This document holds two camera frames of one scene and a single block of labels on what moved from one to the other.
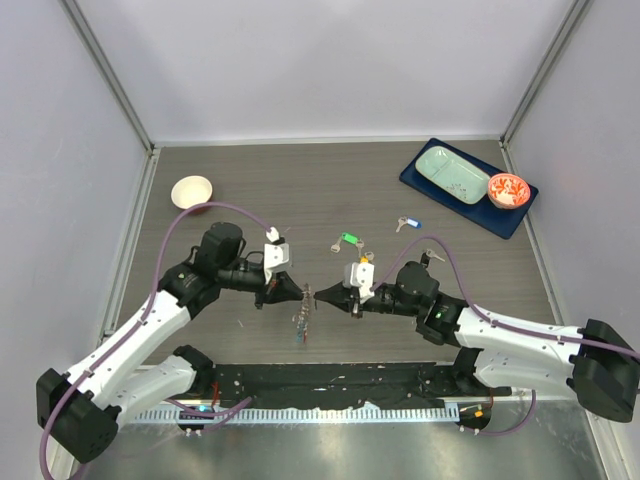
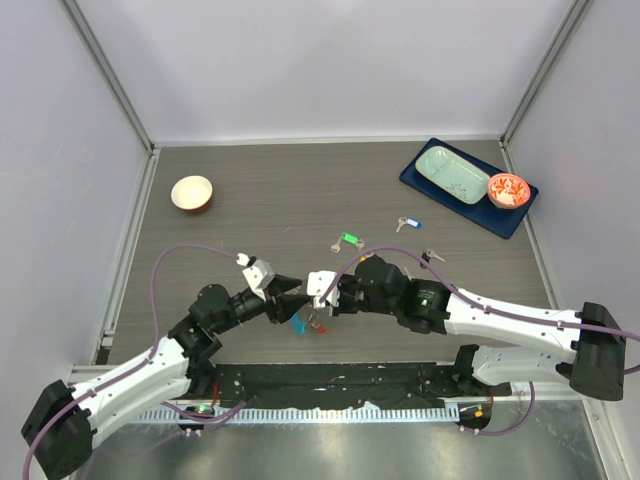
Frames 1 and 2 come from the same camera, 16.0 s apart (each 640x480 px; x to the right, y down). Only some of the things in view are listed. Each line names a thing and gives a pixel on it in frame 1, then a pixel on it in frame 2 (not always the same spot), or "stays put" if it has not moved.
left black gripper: (280, 288) → (283, 308)
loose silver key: (429, 253) stays put
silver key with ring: (336, 248) stays put
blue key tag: (414, 223) stays put
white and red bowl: (190, 190) stays put
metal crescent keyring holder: (301, 320) → (313, 319)
